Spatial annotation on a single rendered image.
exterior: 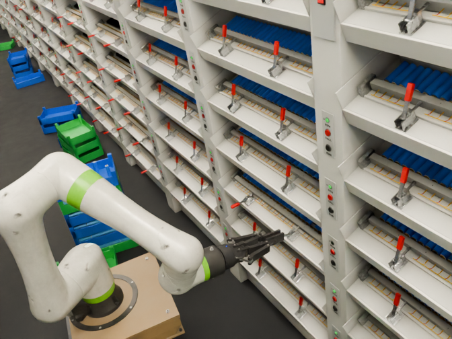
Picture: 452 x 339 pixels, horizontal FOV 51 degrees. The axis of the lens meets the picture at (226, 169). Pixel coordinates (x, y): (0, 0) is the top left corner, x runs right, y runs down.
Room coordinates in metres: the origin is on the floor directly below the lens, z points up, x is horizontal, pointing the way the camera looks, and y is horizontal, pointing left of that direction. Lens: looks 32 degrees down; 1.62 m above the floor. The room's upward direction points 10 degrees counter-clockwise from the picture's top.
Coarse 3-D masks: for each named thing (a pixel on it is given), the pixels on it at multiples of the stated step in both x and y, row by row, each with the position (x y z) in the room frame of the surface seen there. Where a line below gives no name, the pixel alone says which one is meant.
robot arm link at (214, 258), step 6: (210, 246) 1.10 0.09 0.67; (204, 252) 1.07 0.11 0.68; (210, 252) 1.07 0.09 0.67; (216, 252) 1.07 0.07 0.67; (210, 258) 1.05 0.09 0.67; (216, 258) 1.05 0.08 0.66; (222, 258) 1.06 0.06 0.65; (210, 264) 1.04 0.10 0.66; (216, 264) 1.04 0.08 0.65; (222, 264) 1.05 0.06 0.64; (210, 270) 1.03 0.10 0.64; (216, 270) 1.03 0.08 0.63; (222, 270) 1.04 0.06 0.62; (210, 276) 1.02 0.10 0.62
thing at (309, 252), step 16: (224, 176) 1.59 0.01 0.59; (240, 176) 1.60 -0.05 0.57; (240, 192) 1.52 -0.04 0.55; (256, 208) 1.41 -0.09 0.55; (272, 224) 1.30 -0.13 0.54; (288, 224) 1.27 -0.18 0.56; (288, 240) 1.21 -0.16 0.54; (304, 240) 1.18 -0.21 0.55; (304, 256) 1.13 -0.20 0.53; (320, 256) 1.10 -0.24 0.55
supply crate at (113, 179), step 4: (108, 156) 2.16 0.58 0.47; (100, 160) 2.16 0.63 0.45; (104, 160) 2.17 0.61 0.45; (108, 160) 2.17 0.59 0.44; (112, 160) 2.14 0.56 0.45; (88, 164) 2.15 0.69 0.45; (92, 164) 2.15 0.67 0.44; (100, 164) 2.16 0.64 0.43; (104, 164) 2.16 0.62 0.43; (108, 164) 2.17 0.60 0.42; (112, 164) 2.16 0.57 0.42; (92, 168) 2.15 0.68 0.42; (100, 168) 2.16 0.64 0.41; (104, 168) 2.16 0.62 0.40; (112, 168) 2.15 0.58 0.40; (100, 172) 2.13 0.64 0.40; (104, 172) 2.12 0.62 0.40; (112, 172) 1.98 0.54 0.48; (104, 176) 2.08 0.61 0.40; (112, 176) 1.98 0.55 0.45; (116, 176) 1.99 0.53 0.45; (108, 180) 1.98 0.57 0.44; (112, 180) 1.98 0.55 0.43; (116, 180) 1.98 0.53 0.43; (112, 184) 1.98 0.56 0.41; (116, 184) 1.98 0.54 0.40; (60, 200) 1.92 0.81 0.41
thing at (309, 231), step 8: (240, 184) 1.55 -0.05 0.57; (248, 184) 1.51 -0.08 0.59; (248, 192) 1.49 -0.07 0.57; (256, 192) 1.45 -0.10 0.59; (264, 200) 1.40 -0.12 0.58; (272, 200) 1.38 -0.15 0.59; (272, 208) 1.36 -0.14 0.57; (280, 208) 1.33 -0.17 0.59; (288, 216) 1.28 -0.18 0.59; (296, 224) 1.23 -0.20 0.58; (304, 224) 1.22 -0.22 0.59; (312, 232) 1.17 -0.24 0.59; (312, 240) 1.16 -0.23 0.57; (320, 240) 1.13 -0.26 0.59
